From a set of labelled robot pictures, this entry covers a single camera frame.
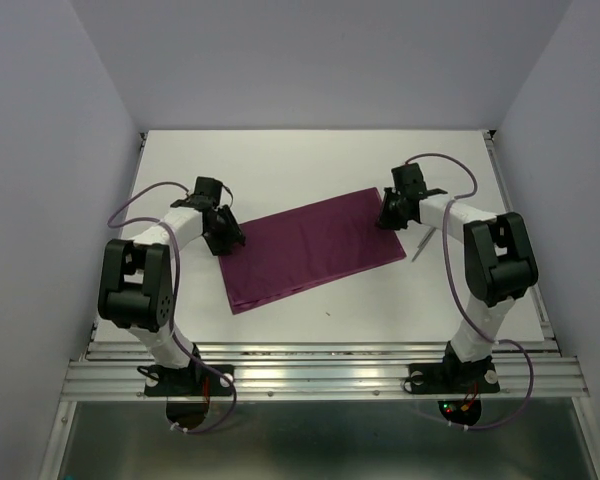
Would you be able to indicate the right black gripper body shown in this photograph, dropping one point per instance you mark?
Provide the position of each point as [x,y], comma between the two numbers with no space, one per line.
[401,196]

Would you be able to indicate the silver metal utensil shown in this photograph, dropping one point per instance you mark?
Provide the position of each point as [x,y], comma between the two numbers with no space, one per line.
[418,252]

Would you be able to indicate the purple cloth napkin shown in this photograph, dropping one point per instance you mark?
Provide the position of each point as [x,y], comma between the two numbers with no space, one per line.
[299,249]

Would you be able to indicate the silver metal spoon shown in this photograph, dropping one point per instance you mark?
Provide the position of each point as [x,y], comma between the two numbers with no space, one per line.
[426,237]

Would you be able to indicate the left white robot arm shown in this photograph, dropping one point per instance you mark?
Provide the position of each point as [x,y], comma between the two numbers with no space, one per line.
[140,276]

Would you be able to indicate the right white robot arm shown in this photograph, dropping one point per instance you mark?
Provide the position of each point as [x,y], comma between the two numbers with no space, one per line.
[499,263]

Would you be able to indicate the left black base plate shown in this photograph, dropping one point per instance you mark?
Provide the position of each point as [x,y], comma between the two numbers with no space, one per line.
[192,381]

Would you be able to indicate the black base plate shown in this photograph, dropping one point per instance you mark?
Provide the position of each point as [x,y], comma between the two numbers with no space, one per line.
[192,381]
[448,379]

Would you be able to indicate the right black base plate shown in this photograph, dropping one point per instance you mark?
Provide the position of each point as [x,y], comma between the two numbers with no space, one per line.
[448,379]

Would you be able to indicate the aluminium rail frame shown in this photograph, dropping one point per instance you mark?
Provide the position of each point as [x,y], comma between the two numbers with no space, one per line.
[319,376]

